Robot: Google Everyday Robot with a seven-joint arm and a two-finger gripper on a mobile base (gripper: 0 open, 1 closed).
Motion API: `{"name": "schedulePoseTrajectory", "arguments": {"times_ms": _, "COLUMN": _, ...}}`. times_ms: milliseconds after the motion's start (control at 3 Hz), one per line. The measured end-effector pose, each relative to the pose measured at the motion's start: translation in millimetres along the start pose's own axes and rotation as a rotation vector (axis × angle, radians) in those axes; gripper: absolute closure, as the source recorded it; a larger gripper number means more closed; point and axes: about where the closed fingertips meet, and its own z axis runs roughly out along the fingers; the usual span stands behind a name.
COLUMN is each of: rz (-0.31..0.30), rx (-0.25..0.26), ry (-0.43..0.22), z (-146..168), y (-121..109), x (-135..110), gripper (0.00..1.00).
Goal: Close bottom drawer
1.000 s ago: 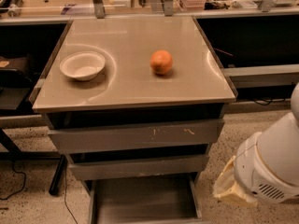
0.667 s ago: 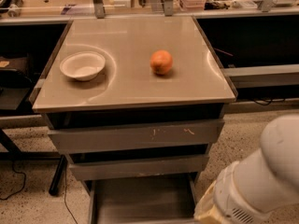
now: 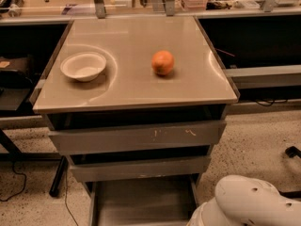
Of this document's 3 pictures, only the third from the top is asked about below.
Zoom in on grey bottom drawer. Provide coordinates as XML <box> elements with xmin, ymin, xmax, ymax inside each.
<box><xmin>88</xmin><ymin>175</ymin><xmax>199</xmax><ymax>226</ymax></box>

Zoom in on grey drawer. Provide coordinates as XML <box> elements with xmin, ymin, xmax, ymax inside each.
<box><xmin>70</xmin><ymin>156</ymin><xmax>211</xmax><ymax>182</ymax></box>
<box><xmin>49</xmin><ymin>121</ymin><xmax>226</xmax><ymax>155</ymax></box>
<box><xmin>88</xmin><ymin>175</ymin><xmax>199</xmax><ymax>226</ymax></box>

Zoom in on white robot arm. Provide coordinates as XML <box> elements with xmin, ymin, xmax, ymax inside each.
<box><xmin>186</xmin><ymin>175</ymin><xmax>301</xmax><ymax>226</ymax></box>

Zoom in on grey drawer cabinet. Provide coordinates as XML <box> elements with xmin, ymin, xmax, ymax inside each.
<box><xmin>29</xmin><ymin>15</ymin><xmax>241</xmax><ymax>226</ymax></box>

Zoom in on grey top drawer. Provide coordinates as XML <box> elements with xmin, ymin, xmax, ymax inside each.
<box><xmin>49</xmin><ymin>121</ymin><xmax>226</xmax><ymax>155</ymax></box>

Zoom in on grey middle drawer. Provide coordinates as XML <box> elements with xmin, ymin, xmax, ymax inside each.
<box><xmin>70</xmin><ymin>156</ymin><xmax>211</xmax><ymax>182</ymax></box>

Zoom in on orange fruit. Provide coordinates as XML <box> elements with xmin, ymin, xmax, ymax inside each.
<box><xmin>151</xmin><ymin>51</ymin><xmax>175</xmax><ymax>76</ymax></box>

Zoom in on white paper bowl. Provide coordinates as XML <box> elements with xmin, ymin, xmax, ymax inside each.
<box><xmin>60</xmin><ymin>52</ymin><xmax>107</xmax><ymax>82</ymax></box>

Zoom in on black table leg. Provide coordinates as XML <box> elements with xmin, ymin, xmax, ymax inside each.
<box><xmin>49</xmin><ymin>156</ymin><xmax>68</xmax><ymax>197</ymax></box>

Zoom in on dark bag on shelf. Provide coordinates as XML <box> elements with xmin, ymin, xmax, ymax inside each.
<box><xmin>0</xmin><ymin>56</ymin><xmax>33</xmax><ymax>89</ymax></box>

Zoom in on black office chair base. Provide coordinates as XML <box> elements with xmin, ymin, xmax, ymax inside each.
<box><xmin>280</xmin><ymin>146</ymin><xmax>301</xmax><ymax>199</ymax></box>

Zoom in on metal frame post left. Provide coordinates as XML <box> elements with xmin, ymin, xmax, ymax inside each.
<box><xmin>93</xmin><ymin>0</ymin><xmax>106</xmax><ymax>19</ymax></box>

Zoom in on metal frame post middle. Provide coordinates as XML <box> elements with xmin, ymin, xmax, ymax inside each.
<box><xmin>165</xmin><ymin>0</ymin><xmax>176</xmax><ymax>17</ymax></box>

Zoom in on black floor cable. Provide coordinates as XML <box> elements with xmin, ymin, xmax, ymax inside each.
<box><xmin>0</xmin><ymin>160</ymin><xmax>28</xmax><ymax>202</ymax></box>

